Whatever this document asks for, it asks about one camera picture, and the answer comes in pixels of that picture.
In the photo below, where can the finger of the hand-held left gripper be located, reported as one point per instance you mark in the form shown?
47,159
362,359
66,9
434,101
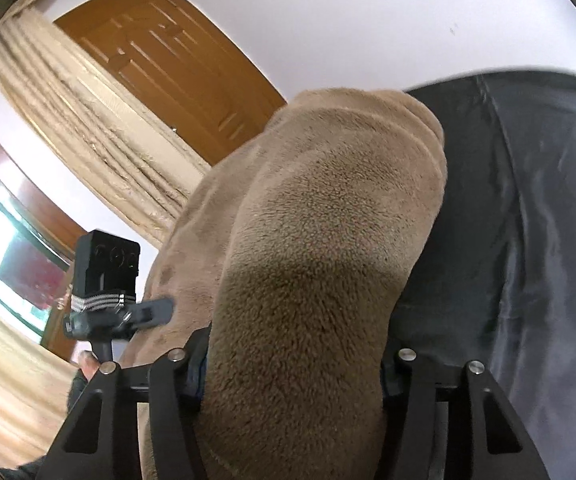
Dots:
155,310

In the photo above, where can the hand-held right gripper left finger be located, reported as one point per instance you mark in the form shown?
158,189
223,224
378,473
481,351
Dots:
172,385

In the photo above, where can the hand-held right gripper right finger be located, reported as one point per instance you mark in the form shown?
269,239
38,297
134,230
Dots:
420,395

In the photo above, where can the brown fleece garment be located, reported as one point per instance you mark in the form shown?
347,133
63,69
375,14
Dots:
308,260

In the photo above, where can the person's left hand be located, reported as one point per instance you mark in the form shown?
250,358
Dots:
87,366

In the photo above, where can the beige curtain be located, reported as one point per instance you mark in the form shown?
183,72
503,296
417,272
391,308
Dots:
92,125

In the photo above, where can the panelled wooden door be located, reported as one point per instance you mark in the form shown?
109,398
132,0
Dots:
167,60

